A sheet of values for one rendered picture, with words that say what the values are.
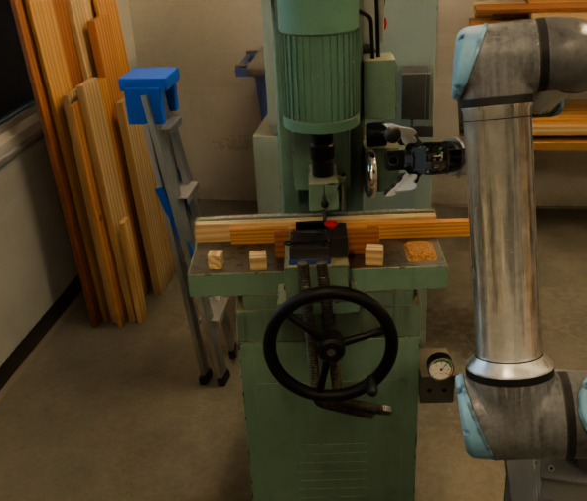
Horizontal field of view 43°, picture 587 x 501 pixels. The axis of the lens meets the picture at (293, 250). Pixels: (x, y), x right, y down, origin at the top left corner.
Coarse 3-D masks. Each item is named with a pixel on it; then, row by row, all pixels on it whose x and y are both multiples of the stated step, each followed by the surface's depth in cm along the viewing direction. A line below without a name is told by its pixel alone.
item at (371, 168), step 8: (368, 152) 190; (368, 160) 189; (376, 160) 189; (368, 168) 188; (376, 168) 188; (368, 176) 188; (376, 176) 188; (368, 184) 189; (376, 184) 189; (368, 192) 191; (376, 192) 192
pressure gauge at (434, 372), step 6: (432, 354) 179; (438, 354) 178; (444, 354) 178; (432, 360) 177; (438, 360) 176; (444, 360) 176; (450, 360) 177; (432, 366) 177; (438, 366) 177; (450, 366) 177; (432, 372) 178; (438, 372) 178; (444, 372) 178; (450, 372) 178; (432, 378) 178; (438, 378) 179; (444, 378) 178
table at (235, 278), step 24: (384, 240) 186; (408, 240) 185; (432, 240) 185; (192, 264) 179; (240, 264) 177; (360, 264) 175; (384, 264) 174; (408, 264) 174; (432, 264) 173; (192, 288) 176; (216, 288) 176; (240, 288) 175; (264, 288) 175; (360, 288) 175; (384, 288) 175; (408, 288) 175; (432, 288) 175; (336, 312) 167
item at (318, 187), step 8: (336, 168) 185; (312, 176) 180; (336, 176) 180; (312, 184) 176; (320, 184) 176; (328, 184) 176; (336, 184) 176; (312, 192) 177; (320, 192) 177; (328, 192) 177; (336, 192) 177; (312, 200) 178; (320, 200) 178; (328, 200) 178; (336, 200) 178; (312, 208) 179; (320, 208) 179; (328, 208) 179; (336, 208) 179
